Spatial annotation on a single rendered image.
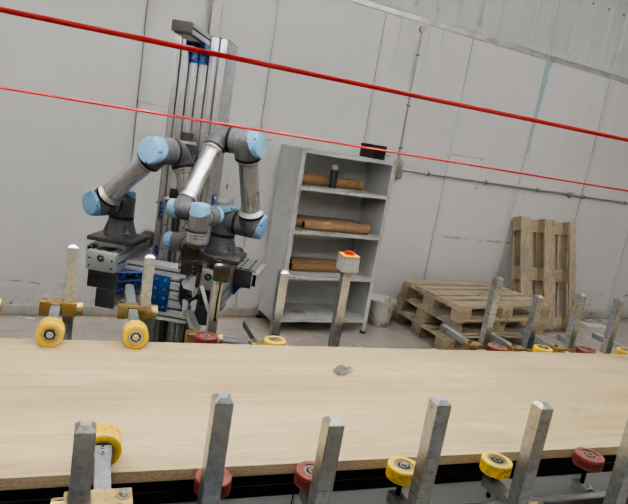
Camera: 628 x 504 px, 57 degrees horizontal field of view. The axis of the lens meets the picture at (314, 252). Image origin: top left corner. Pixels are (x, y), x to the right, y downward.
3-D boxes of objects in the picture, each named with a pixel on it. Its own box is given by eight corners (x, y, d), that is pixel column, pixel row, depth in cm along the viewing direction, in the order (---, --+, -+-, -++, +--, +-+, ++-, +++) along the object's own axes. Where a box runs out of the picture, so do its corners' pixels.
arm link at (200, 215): (215, 204, 219) (205, 206, 211) (212, 232, 221) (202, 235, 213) (197, 200, 221) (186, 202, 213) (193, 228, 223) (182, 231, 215)
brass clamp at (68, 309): (40, 310, 198) (41, 296, 197) (82, 312, 203) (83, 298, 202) (38, 316, 193) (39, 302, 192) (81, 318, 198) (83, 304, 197)
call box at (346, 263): (334, 269, 233) (338, 251, 231) (350, 271, 235) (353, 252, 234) (341, 274, 226) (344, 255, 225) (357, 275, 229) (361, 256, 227)
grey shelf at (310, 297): (255, 316, 520) (281, 143, 490) (341, 316, 561) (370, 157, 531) (273, 334, 481) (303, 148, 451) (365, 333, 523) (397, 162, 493)
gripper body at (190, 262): (177, 270, 223) (181, 239, 220) (199, 271, 226) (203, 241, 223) (179, 275, 216) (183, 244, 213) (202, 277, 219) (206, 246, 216)
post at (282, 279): (260, 383, 232) (278, 268, 223) (269, 383, 233) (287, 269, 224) (262, 387, 229) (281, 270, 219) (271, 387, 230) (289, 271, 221)
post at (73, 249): (57, 374, 204) (68, 242, 195) (68, 374, 205) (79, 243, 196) (57, 379, 201) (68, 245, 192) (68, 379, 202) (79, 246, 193)
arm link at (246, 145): (242, 226, 280) (235, 120, 248) (270, 232, 276) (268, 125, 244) (231, 239, 271) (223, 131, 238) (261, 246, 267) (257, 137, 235)
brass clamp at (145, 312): (116, 313, 207) (118, 300, 206) (155, 315, 212) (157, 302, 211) (117, 319, 202) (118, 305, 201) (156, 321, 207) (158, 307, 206)
